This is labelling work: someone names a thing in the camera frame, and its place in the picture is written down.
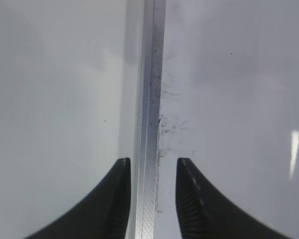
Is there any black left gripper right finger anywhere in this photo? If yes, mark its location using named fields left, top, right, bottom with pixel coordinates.
left=175, top=158, right=288, bottom=239

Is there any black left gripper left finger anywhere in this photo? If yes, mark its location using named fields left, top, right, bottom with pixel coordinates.
left=30, top=158, right=131, bottom=239

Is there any white framed whiteboard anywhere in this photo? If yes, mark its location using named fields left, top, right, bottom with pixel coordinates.
left=129, top=0, right=299, bottom=239

